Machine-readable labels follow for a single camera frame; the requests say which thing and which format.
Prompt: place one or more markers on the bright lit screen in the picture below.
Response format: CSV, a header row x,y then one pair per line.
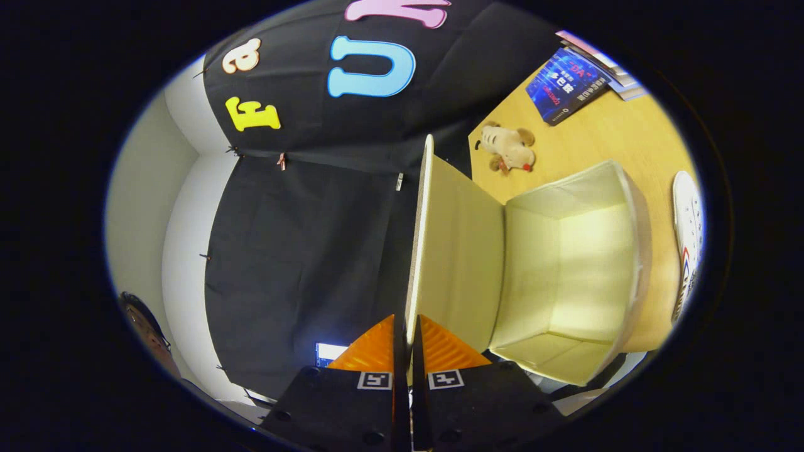
x,y
330,353

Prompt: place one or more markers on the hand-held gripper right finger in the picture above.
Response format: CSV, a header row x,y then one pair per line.
x,y
477,408

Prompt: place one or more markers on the white book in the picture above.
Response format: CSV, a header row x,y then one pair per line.
x,y
619,74

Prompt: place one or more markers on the beige fabric storage box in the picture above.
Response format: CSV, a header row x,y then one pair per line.
x,y
565,263

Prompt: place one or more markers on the dark blue book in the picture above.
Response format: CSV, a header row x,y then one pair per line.
x,y
565,85

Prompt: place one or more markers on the pink clothespin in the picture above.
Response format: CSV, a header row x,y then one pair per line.
x,y
282,162

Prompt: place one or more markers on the black backdrop cloth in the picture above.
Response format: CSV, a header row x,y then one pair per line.
x,y
301,251

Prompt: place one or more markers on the light blue cover book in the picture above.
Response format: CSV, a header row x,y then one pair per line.
x,y
631,93

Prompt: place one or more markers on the brown plush toy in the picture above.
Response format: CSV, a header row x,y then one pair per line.
x,y
512,150

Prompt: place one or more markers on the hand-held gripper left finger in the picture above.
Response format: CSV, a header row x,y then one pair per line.
x,y
339,408

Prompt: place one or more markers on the person's head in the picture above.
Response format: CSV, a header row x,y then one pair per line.
x,y
147,333

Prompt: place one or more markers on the pink cover book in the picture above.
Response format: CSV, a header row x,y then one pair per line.
x,y
587,47

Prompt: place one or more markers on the white striped canvas shoe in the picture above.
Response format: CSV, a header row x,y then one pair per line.
x,y
688,232

